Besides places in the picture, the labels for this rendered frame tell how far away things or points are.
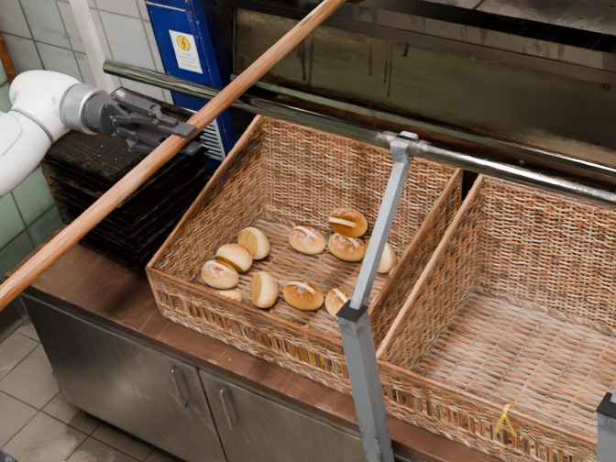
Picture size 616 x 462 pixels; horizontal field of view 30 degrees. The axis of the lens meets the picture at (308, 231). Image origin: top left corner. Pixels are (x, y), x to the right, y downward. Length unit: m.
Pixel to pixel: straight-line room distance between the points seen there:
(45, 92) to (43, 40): 1.01
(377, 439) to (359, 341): 0.26
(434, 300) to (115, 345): 0.82
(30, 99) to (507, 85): 0.93
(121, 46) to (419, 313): 1.13
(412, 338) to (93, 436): 1.21
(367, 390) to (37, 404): 1.51
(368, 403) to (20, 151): 0.79
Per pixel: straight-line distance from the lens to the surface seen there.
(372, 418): 2.15
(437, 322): 2.39
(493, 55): 2.26
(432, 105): 2.40
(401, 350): 2.28
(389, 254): 2.55
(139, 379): 2.79
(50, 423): 3.33
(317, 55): 2.54
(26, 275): 1.85
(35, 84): 2.24
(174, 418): 2.82
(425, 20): 2.30
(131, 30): 2.91
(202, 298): 2.45
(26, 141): 2.18
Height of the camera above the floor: 2.31
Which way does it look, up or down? 39 degrees down
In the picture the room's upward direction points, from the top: 12 degrees counter-clockwise
